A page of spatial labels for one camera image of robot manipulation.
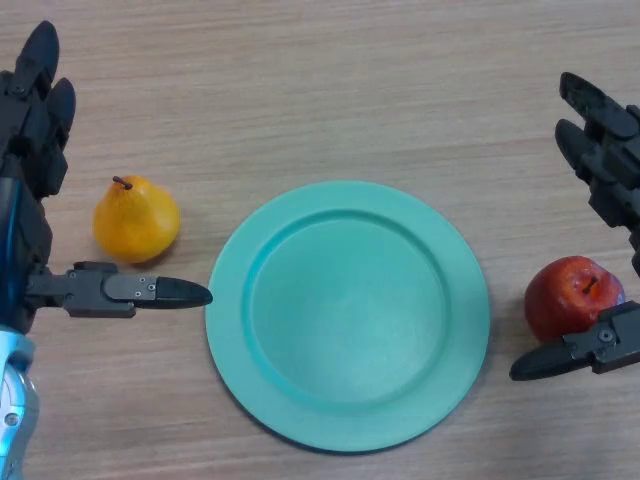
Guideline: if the yellow pear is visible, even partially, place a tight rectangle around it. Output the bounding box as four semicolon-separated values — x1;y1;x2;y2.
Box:
92;174;182;265

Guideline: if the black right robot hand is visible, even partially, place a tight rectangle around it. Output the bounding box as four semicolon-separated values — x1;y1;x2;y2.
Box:
508;71;640;382

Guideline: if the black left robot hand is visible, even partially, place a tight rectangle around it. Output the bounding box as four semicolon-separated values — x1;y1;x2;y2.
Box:
0;19;214;336

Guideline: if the red apple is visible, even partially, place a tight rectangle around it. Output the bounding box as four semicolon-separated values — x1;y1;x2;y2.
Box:
523;255;627;344

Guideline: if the green round plate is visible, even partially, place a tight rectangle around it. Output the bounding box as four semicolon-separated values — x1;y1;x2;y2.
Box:
205;180;491;455

